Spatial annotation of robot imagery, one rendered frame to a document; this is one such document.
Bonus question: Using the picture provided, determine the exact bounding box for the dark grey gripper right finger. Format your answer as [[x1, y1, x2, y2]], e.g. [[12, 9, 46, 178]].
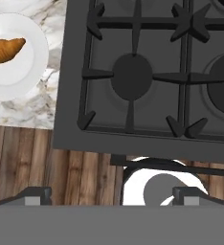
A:
[[171, 186, 224, 207]]

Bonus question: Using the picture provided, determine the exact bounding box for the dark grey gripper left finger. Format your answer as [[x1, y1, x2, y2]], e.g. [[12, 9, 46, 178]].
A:
[[0, 186, 53, 207]]

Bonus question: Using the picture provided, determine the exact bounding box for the golden brown croissant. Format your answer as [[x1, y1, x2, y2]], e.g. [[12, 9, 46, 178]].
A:
[[0, 37, 27, 65]]

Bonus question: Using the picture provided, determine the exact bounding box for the white and black round thing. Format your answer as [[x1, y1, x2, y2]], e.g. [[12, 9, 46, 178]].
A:
[[119, 155, 211, 207]]

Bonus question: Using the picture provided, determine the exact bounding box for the dark grey gas hob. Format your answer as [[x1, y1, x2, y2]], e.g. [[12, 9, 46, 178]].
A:
[[52, 0, 224, 166]]

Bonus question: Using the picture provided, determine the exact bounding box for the white round plate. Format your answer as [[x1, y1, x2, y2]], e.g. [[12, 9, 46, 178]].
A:
[[0, 11, 51, 101]]

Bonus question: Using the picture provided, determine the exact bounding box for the black cast iron hob grate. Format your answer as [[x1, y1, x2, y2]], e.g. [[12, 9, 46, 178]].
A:
[[183, 0, 224, 142], [77, 0, 190, 139]]

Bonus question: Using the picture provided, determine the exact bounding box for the black oven door handle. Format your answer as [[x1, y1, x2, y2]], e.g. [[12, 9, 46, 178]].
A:
[[109, 153, 224, 177]]

